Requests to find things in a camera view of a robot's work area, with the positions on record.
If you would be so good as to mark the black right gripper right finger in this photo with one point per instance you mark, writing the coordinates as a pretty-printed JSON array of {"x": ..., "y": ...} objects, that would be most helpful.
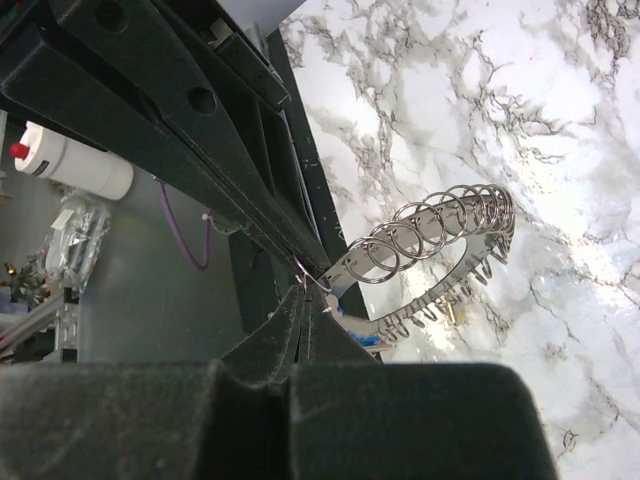
[{"x": 351, "y": 417}]

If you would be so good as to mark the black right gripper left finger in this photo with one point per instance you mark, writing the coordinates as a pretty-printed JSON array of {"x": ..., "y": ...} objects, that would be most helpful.
[{"x": 222, "y": 419}]

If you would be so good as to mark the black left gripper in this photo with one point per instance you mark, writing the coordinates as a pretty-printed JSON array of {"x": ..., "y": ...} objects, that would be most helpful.
[{"x": 170, "y": 86}]

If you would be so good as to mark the metal disc with key rings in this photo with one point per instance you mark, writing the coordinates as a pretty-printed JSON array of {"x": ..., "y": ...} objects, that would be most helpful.
[{"x": 481, "y": 216}]

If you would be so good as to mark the white bottle red cap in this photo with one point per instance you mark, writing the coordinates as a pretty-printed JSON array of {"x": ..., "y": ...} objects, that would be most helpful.
[{"x": 46, "y": 154}]

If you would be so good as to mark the clear plastic parts bag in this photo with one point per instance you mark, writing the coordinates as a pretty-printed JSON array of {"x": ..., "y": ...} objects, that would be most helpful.
[{"x": 73, "y": 242}]

